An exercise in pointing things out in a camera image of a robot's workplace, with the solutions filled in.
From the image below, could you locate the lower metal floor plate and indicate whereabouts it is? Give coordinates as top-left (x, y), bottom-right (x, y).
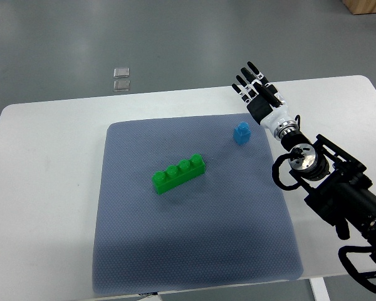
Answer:
top-left (113, 80), bottom-right (130, 92)

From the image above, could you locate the white table leg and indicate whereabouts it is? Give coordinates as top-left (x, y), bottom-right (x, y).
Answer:
top-left (309, 277), bottom-right (330, 301)

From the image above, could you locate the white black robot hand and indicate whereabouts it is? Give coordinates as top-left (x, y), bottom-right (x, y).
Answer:
top-left (232, 61), bottom-right (300, 140)

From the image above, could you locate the small blue toy block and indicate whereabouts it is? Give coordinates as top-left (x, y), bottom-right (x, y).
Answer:
top-left (233, 122), bottom-right (251, 145)

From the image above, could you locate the upper metal floor plate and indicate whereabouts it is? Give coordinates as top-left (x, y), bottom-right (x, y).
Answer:
top-left (113, 67), bottom-right (130, 78)

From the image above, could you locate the long green toy block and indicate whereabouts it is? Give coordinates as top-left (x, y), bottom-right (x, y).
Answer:
top-left (152, 154), bottom-right (206, 194)

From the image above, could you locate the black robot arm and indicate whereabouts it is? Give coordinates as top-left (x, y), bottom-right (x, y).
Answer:
top-left (272, 125), bottom-right (376, 294)

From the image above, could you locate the metal floor plate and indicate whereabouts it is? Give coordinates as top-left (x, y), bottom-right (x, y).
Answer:
top-left (113, 67), bottom-right (130, 78)
top-left (113, 80), bottom-right (130, 92)

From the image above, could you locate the wooden box corner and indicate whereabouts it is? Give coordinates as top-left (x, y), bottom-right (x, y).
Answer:
top-left (342, 0), bottom-right (376, 15)

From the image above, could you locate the blue-grey textured mat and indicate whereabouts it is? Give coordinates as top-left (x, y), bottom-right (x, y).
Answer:
top-left (93, 114), bottom-right (303, 295)

